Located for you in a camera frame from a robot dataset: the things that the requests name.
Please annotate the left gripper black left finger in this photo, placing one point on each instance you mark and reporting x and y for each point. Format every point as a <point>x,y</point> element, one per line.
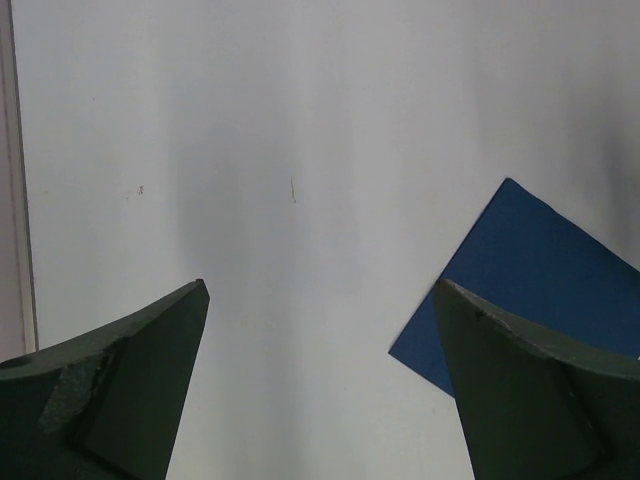
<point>106,404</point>

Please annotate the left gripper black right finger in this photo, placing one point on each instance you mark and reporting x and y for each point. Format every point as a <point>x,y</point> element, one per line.
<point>534,403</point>

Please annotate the dark blue paper napkin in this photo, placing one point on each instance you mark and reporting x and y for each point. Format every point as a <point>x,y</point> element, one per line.
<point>526,258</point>

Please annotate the left aluminium frame post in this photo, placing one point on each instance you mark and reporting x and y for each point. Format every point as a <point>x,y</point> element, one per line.
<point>19,331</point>

